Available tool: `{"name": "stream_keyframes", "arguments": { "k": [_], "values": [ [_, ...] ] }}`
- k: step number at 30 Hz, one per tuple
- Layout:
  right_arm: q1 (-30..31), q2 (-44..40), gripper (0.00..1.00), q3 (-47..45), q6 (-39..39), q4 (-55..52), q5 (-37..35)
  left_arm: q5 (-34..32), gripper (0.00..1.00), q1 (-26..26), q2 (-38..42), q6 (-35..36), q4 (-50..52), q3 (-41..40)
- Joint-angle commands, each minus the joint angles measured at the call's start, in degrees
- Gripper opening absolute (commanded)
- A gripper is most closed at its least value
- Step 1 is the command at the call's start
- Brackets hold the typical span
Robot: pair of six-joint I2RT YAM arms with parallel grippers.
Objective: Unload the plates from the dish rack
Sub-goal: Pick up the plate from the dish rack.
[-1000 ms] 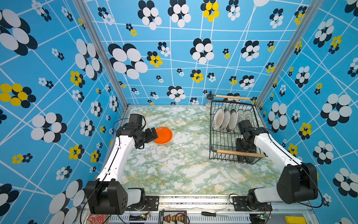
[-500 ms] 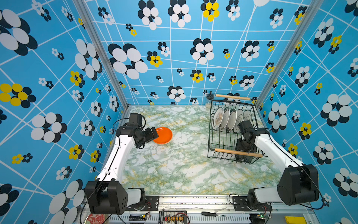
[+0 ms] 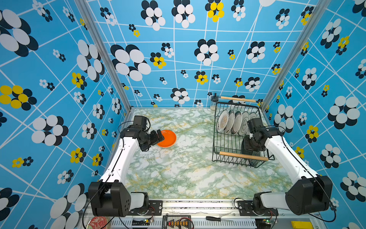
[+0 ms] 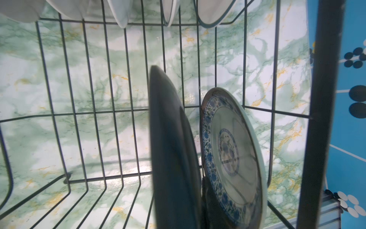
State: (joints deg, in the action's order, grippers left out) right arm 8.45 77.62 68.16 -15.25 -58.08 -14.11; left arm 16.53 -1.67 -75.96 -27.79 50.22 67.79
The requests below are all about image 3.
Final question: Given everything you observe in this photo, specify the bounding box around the white plate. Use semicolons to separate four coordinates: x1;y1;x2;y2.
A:
231;111;243;135
238;112;249;136
225;110;235;134
217;109;229;133

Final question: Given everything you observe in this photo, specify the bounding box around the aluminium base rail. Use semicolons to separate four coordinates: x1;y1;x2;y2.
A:
112;199;326;229

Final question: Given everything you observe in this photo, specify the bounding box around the red round tin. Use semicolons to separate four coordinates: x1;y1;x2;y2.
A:
86;216;110;229

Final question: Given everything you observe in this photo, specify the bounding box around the black plate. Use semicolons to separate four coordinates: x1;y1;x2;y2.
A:
241;135;261;168

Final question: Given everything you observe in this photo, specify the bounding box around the wooden rack handle far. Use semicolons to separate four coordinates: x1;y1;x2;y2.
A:
220;96;257;103

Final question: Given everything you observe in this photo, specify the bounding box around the black screwdriver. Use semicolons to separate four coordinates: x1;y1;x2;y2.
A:
205;216;233;222

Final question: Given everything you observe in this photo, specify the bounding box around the yellow box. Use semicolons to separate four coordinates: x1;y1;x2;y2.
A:
291;221;314;229

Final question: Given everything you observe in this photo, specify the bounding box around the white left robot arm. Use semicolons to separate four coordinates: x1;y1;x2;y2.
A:
88;115;165;217

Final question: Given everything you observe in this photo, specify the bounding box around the glass jar with black lid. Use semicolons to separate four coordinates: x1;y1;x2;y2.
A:
210;93;219;111

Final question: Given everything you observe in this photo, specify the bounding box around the black terminal board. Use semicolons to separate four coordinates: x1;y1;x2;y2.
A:
162;215;194;229

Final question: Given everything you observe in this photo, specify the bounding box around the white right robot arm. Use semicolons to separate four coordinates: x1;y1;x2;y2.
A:
245;118;333;215

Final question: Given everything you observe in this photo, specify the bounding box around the black wire dish rack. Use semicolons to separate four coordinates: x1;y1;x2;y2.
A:
212;102;275;168

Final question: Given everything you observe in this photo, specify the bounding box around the orange plate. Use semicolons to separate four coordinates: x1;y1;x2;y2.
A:
157;130;177;148

